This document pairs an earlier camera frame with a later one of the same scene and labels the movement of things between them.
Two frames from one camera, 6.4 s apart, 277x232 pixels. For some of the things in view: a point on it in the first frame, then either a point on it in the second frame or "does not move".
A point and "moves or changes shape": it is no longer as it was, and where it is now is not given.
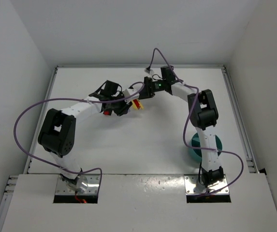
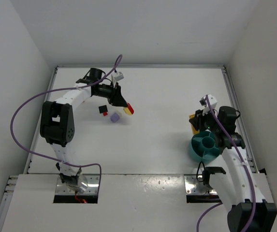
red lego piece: (137, 104) -> (130, 108)
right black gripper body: (147, 88) -> (198, 120)
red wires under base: (81, 200) does not move
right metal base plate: (190, 181) does not move
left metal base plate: (93, 181) does not move
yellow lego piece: (134, 106) moves or changes shape
